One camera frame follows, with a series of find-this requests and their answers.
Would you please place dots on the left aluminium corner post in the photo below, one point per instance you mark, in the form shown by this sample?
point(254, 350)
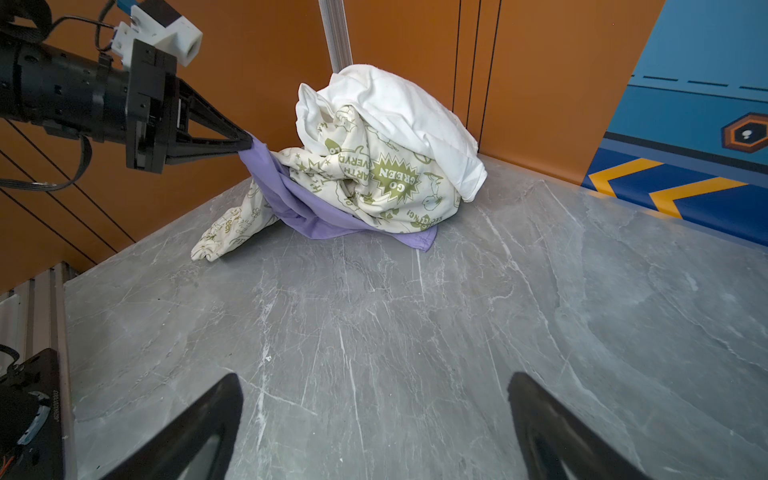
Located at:
point(336, 32)

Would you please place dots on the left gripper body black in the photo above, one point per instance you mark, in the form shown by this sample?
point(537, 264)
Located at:
point(153, 109)

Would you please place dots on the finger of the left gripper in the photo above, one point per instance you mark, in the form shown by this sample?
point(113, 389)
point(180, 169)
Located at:
point(194, 108)
point(193, 149)

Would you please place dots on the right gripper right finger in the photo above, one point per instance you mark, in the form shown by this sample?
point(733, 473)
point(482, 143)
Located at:
point(554, 443)

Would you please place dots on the cream cloth green print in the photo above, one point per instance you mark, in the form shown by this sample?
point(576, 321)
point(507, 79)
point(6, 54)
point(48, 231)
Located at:
point(356, 170)

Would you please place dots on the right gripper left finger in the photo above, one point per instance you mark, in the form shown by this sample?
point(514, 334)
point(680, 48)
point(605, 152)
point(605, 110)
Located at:
point(198, 444)

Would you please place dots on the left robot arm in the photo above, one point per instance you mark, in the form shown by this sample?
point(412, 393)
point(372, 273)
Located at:
point(68, 95)

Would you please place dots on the purple cloth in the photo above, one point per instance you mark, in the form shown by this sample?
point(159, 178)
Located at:
point(307, 213)

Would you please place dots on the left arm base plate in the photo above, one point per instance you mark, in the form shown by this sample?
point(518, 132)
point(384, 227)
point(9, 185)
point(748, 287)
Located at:
point(31, 429)

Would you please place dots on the front aluminium rail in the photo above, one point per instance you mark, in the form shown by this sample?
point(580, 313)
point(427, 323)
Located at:
point(33, 318)

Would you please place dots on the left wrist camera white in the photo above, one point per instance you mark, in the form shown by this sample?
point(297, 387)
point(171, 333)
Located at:
point(159, 25)

